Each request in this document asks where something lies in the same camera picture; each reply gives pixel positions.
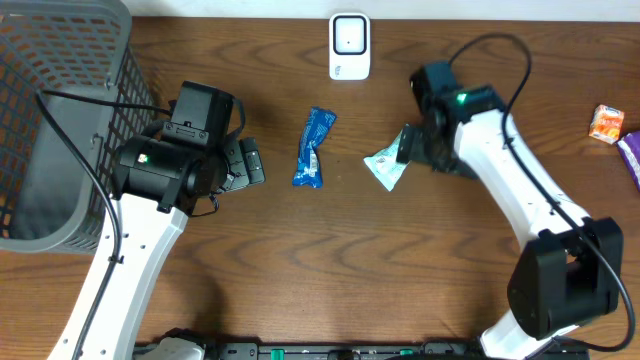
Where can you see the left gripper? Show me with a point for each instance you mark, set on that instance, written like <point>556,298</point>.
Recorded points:
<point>251,162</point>

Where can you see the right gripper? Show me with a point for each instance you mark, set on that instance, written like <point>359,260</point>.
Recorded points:
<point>411,148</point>

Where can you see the teal white snack packet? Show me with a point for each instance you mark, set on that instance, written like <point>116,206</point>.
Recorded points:
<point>384,166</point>

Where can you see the blue snack wrapper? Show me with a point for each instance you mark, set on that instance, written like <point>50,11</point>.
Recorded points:
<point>317,127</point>

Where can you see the orange Kleenex tissue pack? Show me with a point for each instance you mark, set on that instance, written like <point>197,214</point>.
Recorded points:
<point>606,124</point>

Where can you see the red purple snack bag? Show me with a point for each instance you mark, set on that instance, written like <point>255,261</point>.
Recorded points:
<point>628,147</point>

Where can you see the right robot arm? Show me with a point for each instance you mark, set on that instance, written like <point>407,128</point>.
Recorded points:
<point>568,270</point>

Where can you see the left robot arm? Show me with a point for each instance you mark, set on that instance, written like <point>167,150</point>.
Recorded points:
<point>158,177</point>

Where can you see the grey plastic mesh basket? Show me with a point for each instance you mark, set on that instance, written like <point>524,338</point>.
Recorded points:
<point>80,51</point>

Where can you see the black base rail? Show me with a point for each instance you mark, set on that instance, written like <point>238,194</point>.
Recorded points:
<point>176,348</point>

